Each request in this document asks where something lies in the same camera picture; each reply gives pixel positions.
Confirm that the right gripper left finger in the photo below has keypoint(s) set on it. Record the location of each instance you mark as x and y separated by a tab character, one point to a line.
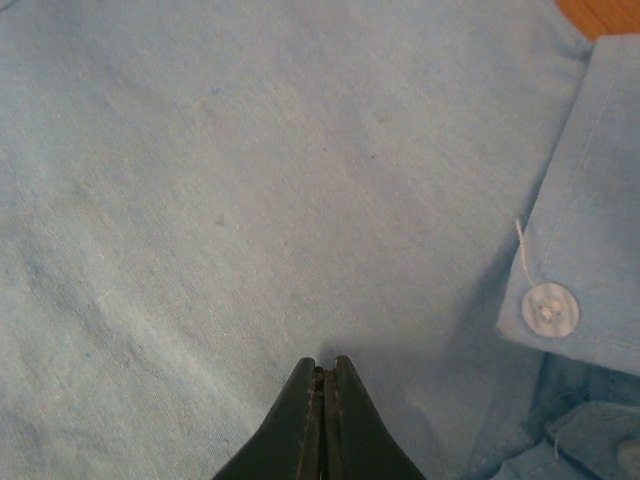
287	443

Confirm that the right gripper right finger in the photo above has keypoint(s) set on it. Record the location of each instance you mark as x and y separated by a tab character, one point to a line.
355	441

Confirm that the light blue shirt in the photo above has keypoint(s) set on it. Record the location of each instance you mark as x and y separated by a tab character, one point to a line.
196	195

